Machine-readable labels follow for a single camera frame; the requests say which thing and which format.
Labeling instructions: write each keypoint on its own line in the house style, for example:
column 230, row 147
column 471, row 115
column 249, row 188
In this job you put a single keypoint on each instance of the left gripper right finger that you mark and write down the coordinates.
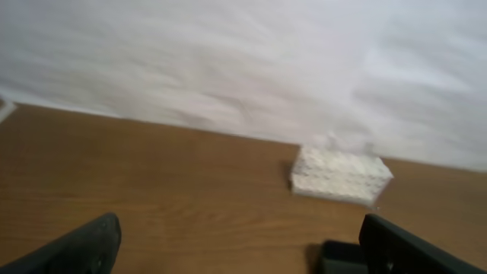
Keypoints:
column 403, row 251

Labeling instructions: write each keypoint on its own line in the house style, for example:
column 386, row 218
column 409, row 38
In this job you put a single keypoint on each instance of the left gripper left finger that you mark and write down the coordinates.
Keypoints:
column 80, row 247

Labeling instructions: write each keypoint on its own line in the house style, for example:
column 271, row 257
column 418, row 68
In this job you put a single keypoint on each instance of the white test tube rack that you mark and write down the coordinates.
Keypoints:
column 338, row 175

